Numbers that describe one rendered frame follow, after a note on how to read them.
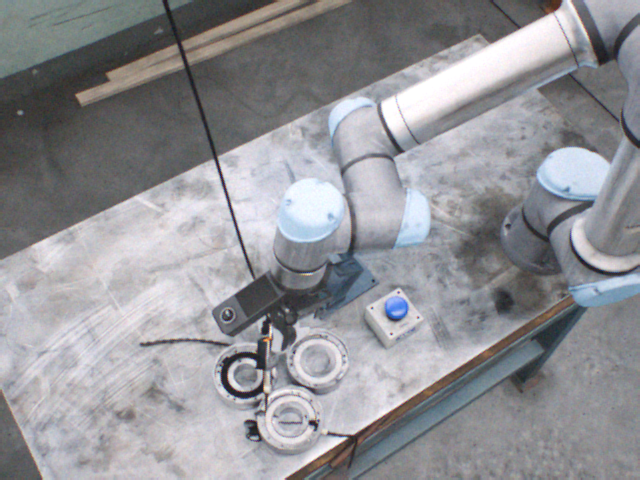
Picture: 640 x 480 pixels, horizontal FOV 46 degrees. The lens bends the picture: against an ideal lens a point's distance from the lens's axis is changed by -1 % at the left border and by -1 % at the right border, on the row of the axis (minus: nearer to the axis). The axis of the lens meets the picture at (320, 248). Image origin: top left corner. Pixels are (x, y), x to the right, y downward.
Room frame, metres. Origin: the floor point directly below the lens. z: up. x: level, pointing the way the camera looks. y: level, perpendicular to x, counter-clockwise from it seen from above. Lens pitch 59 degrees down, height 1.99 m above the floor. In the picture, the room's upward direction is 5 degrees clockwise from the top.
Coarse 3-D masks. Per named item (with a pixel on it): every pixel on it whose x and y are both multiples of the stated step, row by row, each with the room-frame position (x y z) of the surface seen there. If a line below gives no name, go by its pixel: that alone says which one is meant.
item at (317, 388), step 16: (320, 336) 0.52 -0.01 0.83; (336, 336) 0.52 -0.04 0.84; (288, 352) 0.48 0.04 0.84; (304, 352) 0.49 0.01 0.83; (320, 352) 0.49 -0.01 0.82; (288, 368) 0.45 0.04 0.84; (304, 368) 0.46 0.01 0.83; (304, 384) 0.43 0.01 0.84; (320, 384) 0.43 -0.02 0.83; (336, 384) 0.43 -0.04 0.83
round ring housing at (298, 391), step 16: (288, 384) 0.42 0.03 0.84; (272, 400) 0.40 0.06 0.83; (272, 416) 0.37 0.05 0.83; (304, 416) 0.38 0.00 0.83; (320, 416) 0.38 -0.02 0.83; (288, 432) 0.35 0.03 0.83; (304, 432) 0.35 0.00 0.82; (320, 432) 0.35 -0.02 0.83; (272, 448) 0.32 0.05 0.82; (288, 448) 0.32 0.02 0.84; (304, 448) 0.33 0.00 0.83
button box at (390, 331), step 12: (384, 300) 0.59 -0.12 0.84; (408, 300) 0.59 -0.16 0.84; (372, 312) 0.56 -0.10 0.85; (384, 312) 0.56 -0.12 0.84; (408, 312) 0.57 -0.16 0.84; (372, 324) 0.55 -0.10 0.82; (384, 324) 0.54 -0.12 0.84; (396, 324) 0.54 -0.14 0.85; (408, 324) 0.55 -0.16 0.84; (420, 324) 0.56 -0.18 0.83; (384, 336) 0.53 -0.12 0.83; (396, 336) 0.52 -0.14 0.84; (408, 336) 0.54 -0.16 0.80
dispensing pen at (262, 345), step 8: (272, 328) 0.49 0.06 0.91; (272, 336) 0.48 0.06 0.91; (264, 344) 0.46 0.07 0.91; (256, 352) 0.45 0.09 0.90; (264, 352) 0.45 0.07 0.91; (256, 360) 0.44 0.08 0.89; (264, 360) 0.44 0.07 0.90; (256, 368) 0.43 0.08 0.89; (264, 368) 0.43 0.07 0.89; (264, 376) 0.42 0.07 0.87; (264, 384) 0.41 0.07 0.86
